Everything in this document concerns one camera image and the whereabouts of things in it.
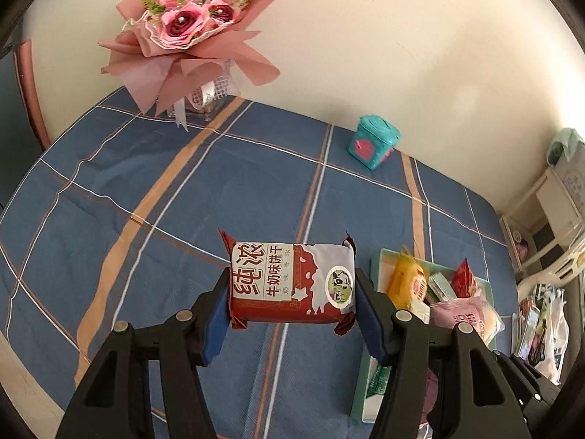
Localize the mint green silver packet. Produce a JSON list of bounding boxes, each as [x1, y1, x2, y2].
[[427, 272, 458, 305]]

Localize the yellow snack packet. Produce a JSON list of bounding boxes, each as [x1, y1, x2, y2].
[[386, 247, 430, 309]]

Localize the red crinkled snack packet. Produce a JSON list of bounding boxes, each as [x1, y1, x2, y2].
[[450, 258, 480, 300]]

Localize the green cake packet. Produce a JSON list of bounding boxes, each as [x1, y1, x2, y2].
[[366, 361, 394, 417]]

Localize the teal cloth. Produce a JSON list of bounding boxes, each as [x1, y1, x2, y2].
[[546, 127, 583, 165]]

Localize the clear glass vase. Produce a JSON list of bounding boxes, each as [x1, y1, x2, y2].
[[167, 66, 231, 122]]

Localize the blue plaid tablecloth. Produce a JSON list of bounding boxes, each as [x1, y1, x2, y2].
[[0, 86, 519, 439]]

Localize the pink chair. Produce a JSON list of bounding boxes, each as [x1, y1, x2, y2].
[[13, 40, 52, 148]]

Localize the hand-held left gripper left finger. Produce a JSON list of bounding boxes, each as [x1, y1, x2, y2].
[[55, 267, 231, 439]]

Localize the white wooden chair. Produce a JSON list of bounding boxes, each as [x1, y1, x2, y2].
[[516, 238, 585, 293]]

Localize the pink flower bouquet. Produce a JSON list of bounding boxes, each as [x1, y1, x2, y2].
[[98, 0, 293, 129]]

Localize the red white biscuit packet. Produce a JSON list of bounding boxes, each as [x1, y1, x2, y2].
[[218, 230, 357, 337]]

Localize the white wooden cabinet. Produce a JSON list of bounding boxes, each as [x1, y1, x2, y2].
[[498, 132, 585, 275]]

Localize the teal box with pink prints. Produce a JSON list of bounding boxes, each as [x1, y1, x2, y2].
[[346, 115, 401, 171]]

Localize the shallow green cardboard box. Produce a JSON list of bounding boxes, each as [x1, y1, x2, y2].
[[350, 248, 497, 424]]

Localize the printed plastic bag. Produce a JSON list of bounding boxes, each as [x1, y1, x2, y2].
[[516, 284, 572, 385]]

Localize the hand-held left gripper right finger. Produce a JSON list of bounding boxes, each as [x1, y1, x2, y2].
[[354, 267, 533, 439]]

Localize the round white bun packet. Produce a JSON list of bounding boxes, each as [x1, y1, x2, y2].
[[480, 304, 506, 346]]

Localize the pink swiss roll packet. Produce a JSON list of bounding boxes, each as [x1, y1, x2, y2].
[[430, 295, 492, 334]]

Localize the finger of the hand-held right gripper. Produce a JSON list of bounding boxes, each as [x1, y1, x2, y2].
[[491, 349, 562, 421]]

